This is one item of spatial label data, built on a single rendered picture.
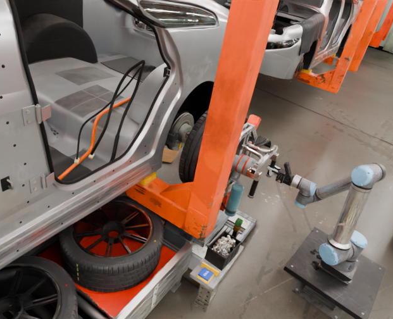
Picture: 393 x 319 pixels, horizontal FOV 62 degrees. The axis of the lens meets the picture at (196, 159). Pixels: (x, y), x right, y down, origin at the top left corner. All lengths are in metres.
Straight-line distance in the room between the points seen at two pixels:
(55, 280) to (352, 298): 1.91
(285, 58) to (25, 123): 3.90
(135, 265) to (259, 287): 1.11
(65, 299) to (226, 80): 1.37
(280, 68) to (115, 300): 3.73
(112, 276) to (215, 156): 0.93
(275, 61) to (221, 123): 3.14
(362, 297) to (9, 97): 2.43
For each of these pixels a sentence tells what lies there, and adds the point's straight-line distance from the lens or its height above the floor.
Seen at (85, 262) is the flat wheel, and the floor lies 0.50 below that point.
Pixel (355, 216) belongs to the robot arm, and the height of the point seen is 0.90.
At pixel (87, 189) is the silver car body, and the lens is 1.88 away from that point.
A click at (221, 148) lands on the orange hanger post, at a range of 1.77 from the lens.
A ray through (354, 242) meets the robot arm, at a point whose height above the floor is 0.64.
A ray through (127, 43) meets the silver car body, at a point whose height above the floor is 1.03.
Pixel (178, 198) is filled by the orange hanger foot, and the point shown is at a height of 0.73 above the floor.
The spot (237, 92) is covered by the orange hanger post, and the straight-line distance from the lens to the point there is 1.63.
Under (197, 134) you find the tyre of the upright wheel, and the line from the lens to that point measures 2.20.
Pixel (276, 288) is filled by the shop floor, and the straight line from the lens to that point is 2.83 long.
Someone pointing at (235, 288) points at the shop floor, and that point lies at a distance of 2.70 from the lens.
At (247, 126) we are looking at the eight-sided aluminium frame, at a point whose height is 1.11.
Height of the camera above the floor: 2.11
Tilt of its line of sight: 33 degrees down
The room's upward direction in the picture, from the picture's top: 12 degrees clockwise
